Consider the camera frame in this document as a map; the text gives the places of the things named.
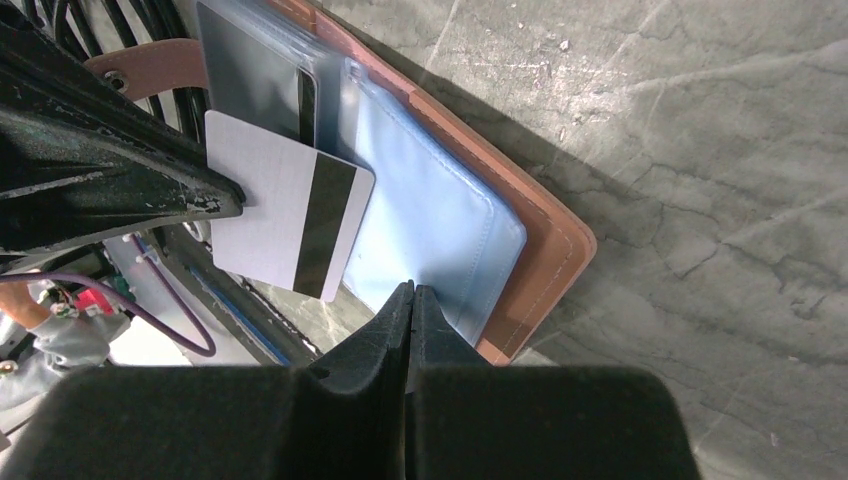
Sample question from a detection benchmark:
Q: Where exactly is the coiled black cable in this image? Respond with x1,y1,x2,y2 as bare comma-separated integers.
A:
19,0,213,147

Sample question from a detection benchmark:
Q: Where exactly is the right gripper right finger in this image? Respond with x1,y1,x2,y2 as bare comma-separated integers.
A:
407,285,490,397

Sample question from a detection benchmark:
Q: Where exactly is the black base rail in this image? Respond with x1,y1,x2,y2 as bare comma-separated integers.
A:
142,226,320,366

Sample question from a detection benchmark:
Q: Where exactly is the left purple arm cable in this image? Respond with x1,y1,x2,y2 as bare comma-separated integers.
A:
0,233,219,359

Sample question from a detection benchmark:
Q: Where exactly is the white magnetic stripe card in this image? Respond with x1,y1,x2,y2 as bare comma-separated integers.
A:
206,111,375,302

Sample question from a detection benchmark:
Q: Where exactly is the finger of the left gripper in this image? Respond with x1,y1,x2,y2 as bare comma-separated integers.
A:
1,19,245,254

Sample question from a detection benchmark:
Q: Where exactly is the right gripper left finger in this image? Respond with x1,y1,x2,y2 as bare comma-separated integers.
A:
307,281,415,479

